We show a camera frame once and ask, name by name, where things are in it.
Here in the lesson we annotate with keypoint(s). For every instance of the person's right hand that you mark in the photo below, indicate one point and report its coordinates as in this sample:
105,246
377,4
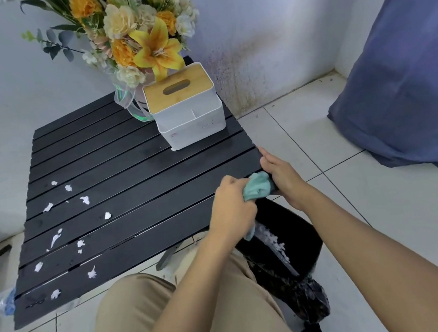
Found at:
286,181

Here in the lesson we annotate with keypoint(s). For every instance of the person's left hand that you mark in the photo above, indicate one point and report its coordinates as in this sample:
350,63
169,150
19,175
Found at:
228,210

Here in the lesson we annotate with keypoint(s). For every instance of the person's right thumb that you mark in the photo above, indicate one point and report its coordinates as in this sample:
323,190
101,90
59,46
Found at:
264,153

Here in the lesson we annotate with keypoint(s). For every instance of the person's left fingers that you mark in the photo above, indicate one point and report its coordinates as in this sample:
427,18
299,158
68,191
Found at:
252,215

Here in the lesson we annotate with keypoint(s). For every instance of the green cleaning cloth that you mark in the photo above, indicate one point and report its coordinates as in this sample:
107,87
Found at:
257,187

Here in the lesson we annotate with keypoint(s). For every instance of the black trash bin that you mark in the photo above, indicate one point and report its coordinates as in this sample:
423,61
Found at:
287,239

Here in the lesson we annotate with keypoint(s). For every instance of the person's left forearm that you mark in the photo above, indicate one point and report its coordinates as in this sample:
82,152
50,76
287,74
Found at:
188,303

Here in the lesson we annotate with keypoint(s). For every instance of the person's right forearm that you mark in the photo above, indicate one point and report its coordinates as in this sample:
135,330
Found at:
386,266

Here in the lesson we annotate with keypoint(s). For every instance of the paper scraps pile in bin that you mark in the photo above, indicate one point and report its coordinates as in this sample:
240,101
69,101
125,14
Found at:
273,243

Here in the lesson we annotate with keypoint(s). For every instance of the white tissue box, wooden lid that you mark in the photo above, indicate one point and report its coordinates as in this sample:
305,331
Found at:
186,108

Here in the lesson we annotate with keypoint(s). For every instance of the black slatted table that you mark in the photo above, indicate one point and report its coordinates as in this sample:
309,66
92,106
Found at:
136,206

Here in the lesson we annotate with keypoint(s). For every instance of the ribbon-wrapped flower vase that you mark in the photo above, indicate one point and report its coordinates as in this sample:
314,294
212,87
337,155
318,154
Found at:
133,100

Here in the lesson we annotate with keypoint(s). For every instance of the khaki trousers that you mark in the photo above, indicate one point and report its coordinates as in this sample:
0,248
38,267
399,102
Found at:
142,320

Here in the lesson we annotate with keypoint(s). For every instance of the blue fabric curtain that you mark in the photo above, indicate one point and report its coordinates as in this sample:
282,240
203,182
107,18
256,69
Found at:
411,80

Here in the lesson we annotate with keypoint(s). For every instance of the scattered white paper scraps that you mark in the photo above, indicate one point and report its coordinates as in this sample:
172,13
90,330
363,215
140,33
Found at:
84,200

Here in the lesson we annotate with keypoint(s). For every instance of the yellow and orange flower bouquet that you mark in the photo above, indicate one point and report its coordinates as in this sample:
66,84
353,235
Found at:
134,27

